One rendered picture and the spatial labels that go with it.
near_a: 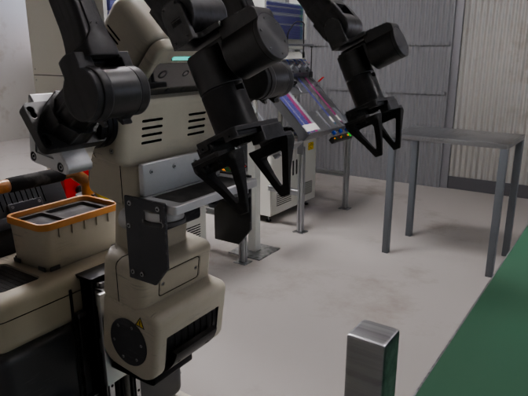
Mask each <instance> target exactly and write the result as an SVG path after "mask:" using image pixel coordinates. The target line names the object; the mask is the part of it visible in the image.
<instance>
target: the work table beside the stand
mask: <svg viewBox="0 0 528 396"><path fill-rule="evenodd" d="M401 139H405V140H412V155H411V165H410V175H409V196H408V207H407V217H406V227H405V235H406V236H408V237H410V236H412V235H413V219H414V208H415V199H416V180H417V169H418V159H419V149H420V141H428V142H436V143H444V144H452V145H467V146H475V147H483V148H492V149H500V157H499V163H498V170H497V183H496V189H495V196H494V202H493V215H492V222H491V228H490V235H489V247H488V254H487V260H486V272H485V277H492V276H493V272H494V266H495V260H496V253H497V241H498V235H499V228H500V222H501V210H502V204H503V198H504V186H505V179H506V173H507V166H508V154H509V149H510V148H511V147H513V146H514V145H515V156H514V162H513V168H512V175H511V186H510V193H509V199H508V210H507V217H506V222H505V229H504V240H503V247H502V253H501V255H502V256H506V255H507V253H508V252H509V251H510V246H511V240H512V229H513V222H514V217H515V205H516V200H517V193H518V187H519V176H520V170H521V164H522V157H523V146H524V141H525V134H510V133H500V132H490V131H480V130H462V129H453V128H442V127H432V126H411V127H409V128H405V129H403V130H401ZM396 151H397V149H395V150H393V149H392V148H391V147H390V146H389V145H388V158H387V182H386V194H385V207H384V219H383V243H382V252H383V253H388V252H390V242H391V220H392V208H393V197H394V175H395V163H396Z"/></svg>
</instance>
